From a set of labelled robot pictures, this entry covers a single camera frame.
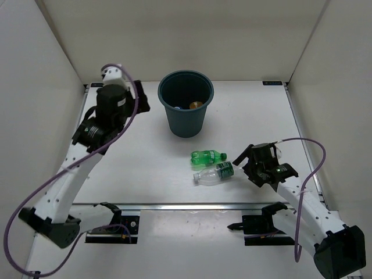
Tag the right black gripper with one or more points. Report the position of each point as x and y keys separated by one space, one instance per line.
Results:
x=254 y=178

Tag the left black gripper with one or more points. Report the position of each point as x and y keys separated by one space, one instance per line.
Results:
x=143 y=106

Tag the orange juice bottle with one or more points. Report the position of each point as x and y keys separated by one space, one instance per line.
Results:
x=195 y=105

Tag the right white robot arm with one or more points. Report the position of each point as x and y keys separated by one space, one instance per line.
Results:
x=337 y=249

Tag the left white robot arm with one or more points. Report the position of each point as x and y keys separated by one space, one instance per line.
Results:
x=52 y=215

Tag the dark green plastic bin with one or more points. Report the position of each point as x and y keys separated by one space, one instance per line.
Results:
x=181 y=88

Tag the green label clear bottle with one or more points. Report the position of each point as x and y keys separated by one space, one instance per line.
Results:
x=217 y=174

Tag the green soda bottle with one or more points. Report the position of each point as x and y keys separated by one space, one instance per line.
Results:
x=207 y=158

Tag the right black table label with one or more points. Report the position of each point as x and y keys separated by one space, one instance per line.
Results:
x=272 y=83

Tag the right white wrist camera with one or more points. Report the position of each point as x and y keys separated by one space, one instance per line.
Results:
x=278 y=152

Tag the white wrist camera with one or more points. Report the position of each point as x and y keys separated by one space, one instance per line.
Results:
x=112 y=75
x=278 y=152

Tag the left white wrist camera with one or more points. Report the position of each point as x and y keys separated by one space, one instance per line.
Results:
x=112 y=75

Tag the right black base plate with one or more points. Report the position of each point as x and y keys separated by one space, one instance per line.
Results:
x=259 y=232

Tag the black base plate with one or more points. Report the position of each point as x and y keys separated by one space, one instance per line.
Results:
x=259 y=232
x=117 y=235

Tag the aluminium table rail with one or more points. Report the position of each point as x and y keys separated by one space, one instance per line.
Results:
x=191 y=206

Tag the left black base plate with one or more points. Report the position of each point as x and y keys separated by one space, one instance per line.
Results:
x=117 y=235

